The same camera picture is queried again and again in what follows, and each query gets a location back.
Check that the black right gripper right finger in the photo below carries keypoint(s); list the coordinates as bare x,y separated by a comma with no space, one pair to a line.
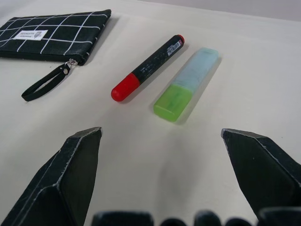
261,169

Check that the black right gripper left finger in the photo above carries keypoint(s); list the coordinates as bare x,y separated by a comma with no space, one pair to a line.
70,174

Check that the black grid pencil pouch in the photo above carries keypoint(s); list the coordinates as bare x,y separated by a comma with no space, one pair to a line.
54,35

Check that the green highlighter pen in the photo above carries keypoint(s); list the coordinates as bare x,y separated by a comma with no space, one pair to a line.
188,84

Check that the black marker with red cap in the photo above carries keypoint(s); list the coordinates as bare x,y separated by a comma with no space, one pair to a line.
150,67

